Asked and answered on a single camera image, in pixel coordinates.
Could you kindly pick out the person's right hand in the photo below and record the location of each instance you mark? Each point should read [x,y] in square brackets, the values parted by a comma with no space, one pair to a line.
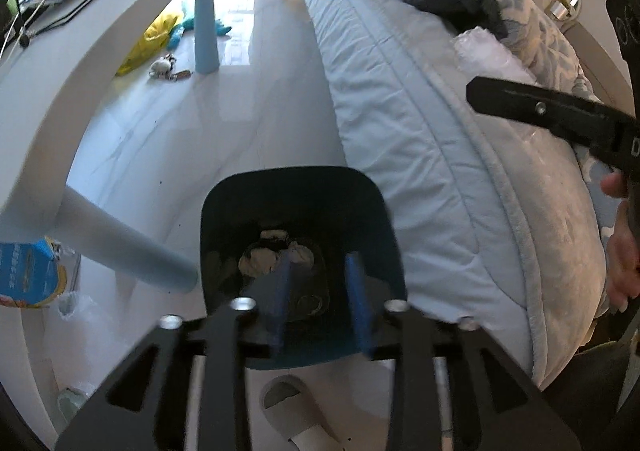
[622,250]

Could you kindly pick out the grey headboard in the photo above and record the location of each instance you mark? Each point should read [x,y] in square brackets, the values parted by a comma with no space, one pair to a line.
[607,81]

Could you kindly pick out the blue cardboard box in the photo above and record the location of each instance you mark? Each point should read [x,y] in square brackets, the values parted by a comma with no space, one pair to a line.
[33,275]

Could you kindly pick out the dark teal trash bin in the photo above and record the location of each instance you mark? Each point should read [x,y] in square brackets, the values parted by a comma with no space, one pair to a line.
[312,217]

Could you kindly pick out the beige slipper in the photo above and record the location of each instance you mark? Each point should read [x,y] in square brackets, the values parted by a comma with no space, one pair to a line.
[290,409]

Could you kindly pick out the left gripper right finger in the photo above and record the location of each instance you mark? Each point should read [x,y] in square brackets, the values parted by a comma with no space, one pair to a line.
[493,404]

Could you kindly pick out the keychain on floor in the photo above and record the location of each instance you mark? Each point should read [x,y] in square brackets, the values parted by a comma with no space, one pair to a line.
[164,69]

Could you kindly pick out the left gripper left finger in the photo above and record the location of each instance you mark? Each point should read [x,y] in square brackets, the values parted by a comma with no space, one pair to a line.
[144,403]

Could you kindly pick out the white tissue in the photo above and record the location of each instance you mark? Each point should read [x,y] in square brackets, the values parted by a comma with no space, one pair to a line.
[479,53]

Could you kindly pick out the grey bed mattress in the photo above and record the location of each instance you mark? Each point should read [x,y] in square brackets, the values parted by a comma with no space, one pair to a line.
[493,218]

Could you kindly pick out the light blue desk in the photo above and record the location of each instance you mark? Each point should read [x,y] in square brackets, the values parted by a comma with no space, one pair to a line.
[49,93]

